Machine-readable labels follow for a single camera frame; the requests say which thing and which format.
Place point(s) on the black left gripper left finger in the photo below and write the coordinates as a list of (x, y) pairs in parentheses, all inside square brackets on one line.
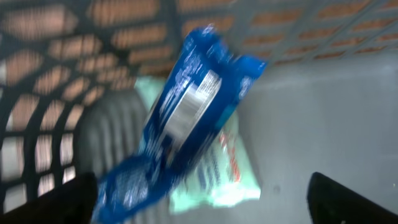
[(73, 202)]

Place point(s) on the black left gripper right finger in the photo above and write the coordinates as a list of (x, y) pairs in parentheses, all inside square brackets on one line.
[(332, 203)]

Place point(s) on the mint green tissue packet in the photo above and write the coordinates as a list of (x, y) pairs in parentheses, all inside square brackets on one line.
[(223, 177)]

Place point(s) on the blue snack packet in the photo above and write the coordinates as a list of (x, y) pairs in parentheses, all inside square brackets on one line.
[(202, 91)]

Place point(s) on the grey plastic lattice basket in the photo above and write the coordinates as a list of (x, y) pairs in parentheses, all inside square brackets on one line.
[(326, 103)]

